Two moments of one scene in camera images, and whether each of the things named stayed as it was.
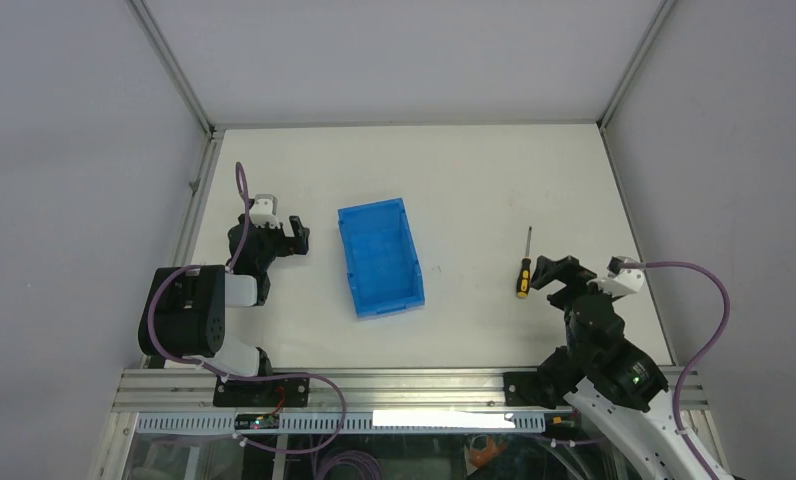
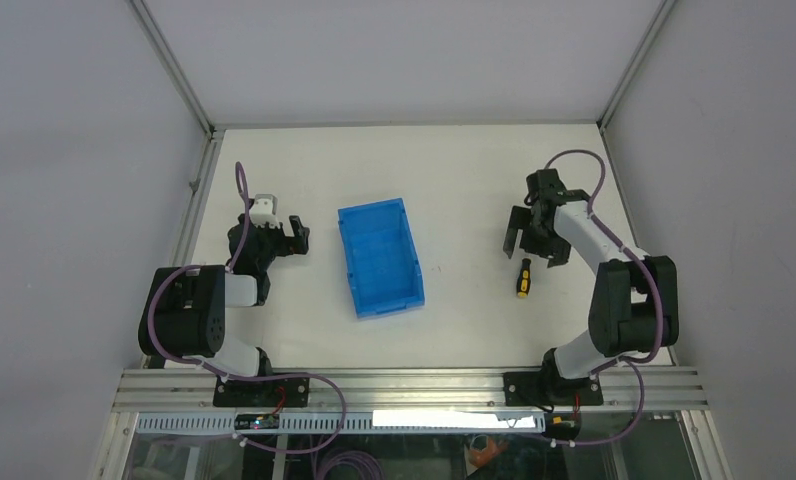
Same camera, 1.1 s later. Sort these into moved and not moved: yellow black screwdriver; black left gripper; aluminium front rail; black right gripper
Moved: black right gripper
Not moved: yellow black screwdriver; aluminium front rail; black left gripper
